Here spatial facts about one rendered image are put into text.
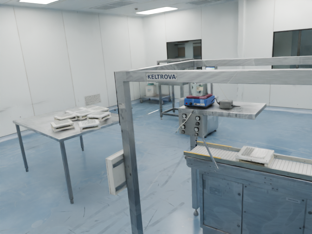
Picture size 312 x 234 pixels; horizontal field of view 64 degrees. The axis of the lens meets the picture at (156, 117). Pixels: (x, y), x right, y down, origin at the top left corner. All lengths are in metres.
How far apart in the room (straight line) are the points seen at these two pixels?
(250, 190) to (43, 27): 6.03
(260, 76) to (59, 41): 6.36
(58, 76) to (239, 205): 5.76
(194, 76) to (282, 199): 1.30
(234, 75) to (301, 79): 0.26
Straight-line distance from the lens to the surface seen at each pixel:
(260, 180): 2.11
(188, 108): 2.06
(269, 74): 1.16
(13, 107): 6.61
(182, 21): 8.36
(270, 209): 2.27
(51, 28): 7.10
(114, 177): 1.69
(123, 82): 1.53
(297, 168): 2.17
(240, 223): 2.43
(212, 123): 5.20
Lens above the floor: 1.75
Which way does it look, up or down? 15 degrees down
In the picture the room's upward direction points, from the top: 4 degrees counter-clockwise
